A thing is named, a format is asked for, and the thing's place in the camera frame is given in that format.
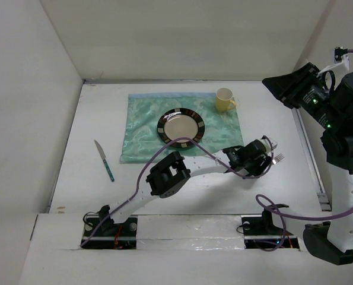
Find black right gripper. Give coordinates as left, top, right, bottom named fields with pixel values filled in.
left=262, top=62, right=345, bottom=130

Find green handled silver fork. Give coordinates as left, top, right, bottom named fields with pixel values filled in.
left=272, top=153, right=284, bottom=164

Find yellow ceramic mug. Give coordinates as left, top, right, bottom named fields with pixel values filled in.
left=215, top=88, right=236, bottom=112

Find dark rimmed cream plate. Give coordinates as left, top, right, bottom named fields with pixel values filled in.
left=156, top=107, right=205, bottom=144

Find green patterned cloth placemat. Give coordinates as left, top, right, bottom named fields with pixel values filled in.
left=120, top=92, right=243, bottom=163

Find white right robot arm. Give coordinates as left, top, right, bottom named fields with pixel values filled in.
left=260, top=63, right=353, bottom=265

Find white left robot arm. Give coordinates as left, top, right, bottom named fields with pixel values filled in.
left=98, top=136, right=278, bottom=236

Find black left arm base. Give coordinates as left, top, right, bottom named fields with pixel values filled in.
left=81, top=212, right=138, bottom=250

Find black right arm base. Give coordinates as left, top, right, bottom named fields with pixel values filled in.
left=236, top=210, right=300, bottom=251

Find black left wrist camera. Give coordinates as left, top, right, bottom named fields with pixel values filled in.
left=243, top=140, right=269, bottom=159

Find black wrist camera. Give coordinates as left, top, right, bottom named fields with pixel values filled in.
left=330, top=72, right=353, bottom=122
left=243, top=140, right=269, bottom=159

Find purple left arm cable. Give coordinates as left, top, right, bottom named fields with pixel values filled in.
left=80, top=135, right=276, bottom=247

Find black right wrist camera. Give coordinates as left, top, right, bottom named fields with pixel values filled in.
left=330, top=72, right=353, bottom=122

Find green handled steak knife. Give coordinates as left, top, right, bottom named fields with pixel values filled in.
left=94, top=140, right=115, bottom=182

